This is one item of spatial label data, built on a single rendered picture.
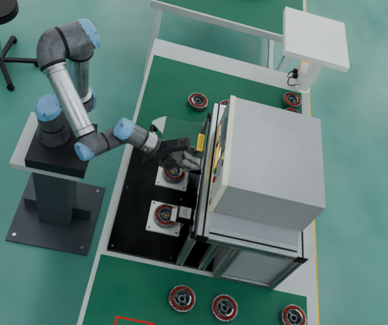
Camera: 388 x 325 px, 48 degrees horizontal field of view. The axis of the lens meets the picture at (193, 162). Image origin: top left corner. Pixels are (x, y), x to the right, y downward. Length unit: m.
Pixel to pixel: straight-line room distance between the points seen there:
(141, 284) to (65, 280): 0.87
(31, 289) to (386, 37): 4.18
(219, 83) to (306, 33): 0.58
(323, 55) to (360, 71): 2.21
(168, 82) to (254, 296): 1.28
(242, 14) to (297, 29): 0.83
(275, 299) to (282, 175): 0.65
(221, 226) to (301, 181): 0.34
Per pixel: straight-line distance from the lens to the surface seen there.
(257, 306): 2.03
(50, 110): 1.99
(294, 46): 2.37
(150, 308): 1.91
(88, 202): 2.90
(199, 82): 2.63
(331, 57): 2.42
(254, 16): 3.26
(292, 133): 1.79
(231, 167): 1.59
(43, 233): 2.82
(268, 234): 1.75
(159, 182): 2.12
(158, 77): 2.59
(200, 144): 1.93
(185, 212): 1.96
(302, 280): 2.16
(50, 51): 1.67
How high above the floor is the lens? 2.57
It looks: 54 degrees down
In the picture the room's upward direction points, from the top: 22 degrees clockwise
